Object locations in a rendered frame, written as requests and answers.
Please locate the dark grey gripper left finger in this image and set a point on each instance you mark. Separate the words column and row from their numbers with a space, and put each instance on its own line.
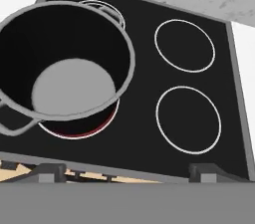
column 51, row 169

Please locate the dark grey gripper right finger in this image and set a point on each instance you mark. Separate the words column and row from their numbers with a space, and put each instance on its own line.
column 202, row 169

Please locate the dark grey stove knob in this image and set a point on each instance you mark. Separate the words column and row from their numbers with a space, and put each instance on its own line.
column 108, row 178
column 8, row 165
column 77, row 174

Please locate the black glass hob grey frame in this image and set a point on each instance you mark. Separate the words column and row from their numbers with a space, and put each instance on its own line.
column 142, row 115

